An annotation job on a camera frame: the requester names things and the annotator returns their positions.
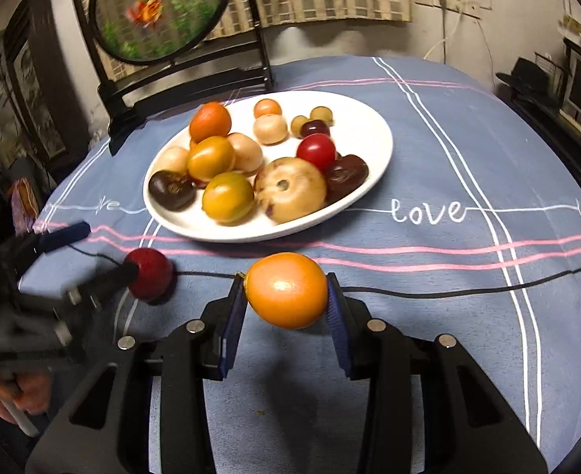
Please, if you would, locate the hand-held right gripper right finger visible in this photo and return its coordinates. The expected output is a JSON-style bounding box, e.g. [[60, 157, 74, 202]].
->
[[326, 271, 548, 474]]

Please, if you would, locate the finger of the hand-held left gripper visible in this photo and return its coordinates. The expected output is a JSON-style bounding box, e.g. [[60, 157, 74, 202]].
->
[[66, 261, 140, 308], [0, 222, 92, 277]]

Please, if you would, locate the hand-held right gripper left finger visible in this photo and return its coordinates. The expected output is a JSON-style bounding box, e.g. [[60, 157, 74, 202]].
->
[[26, 274, 249, 474]]

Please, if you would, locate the dark red plum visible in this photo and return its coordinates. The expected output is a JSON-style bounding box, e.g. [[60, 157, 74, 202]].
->
[[124, 248, 175, 303]]

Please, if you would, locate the smooth orange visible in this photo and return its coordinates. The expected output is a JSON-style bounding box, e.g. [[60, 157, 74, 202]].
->
[[245, 252, 329, 330], [253, 98, 283, 119]]

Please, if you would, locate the wrinkled dark passion fruit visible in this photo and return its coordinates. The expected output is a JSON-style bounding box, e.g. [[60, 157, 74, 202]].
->
[[148, 169, 197, 212]]

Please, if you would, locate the green-yellow round fruit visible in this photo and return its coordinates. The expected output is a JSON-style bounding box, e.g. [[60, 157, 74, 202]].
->
[[202, 172, 256, 223]]

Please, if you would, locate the pale yellow fruit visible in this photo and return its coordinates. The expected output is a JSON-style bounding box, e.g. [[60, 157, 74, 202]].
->
[[227, 132, 265, 175], [157, 145, 191, 176], [253, 114, 289, 146]]

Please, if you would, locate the striped yellow pepino melon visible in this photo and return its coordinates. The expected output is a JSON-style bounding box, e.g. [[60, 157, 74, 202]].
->
[[254, 157, 328, 225]]

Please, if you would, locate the dark maroon oblong fruit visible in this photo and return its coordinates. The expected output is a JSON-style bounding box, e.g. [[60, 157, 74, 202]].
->
[[322, 154, 369, 204]]

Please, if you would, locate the yellow-orange round fruit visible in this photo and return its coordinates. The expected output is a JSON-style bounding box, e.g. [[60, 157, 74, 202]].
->
[[187, 135, 236, 183]]

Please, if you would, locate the small bright red fruit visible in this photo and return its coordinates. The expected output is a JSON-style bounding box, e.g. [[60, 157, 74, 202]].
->
[[296, 134, 337, 171]]

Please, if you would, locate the bumpy mandarin orange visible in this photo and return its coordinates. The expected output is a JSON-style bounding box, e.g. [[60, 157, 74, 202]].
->
[[189, 101, 233, 144]]

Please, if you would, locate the dark purple plum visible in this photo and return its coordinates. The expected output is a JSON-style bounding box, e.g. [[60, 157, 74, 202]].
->
[[300, 119, 331, 140]]

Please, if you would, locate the white oval plate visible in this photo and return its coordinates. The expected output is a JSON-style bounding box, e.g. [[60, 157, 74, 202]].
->
[[143, 91, 394, 244]]

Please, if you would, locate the person's left hand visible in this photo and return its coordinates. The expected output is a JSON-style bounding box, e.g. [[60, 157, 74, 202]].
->
[[0, 363, 54, 425]]

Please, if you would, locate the orange purple cloth bag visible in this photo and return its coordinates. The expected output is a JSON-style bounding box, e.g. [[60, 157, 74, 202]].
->
[[10, 178, 41, 234]]

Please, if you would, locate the blue striped tablecloth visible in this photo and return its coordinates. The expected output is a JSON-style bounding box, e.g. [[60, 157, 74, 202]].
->
[[19, 55, 581, 474]]

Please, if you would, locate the dark framed painting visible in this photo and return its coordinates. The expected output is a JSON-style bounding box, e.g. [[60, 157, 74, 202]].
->
[[0, 0, 69, 173]]

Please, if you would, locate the black hat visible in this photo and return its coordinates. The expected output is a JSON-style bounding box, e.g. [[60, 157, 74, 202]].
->
[[496, 56, 560, 104]]

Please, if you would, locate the white power strip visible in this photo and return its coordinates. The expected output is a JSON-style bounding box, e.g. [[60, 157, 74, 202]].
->
[[438, 0, 481, 17]]

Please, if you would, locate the goldfish screen in black frame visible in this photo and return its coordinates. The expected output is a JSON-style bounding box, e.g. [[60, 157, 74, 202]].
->
[[69, 0, 275, 156]]

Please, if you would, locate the white power cable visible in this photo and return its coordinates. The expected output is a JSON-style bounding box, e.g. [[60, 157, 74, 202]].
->
[[423, 10, 464, 62]]

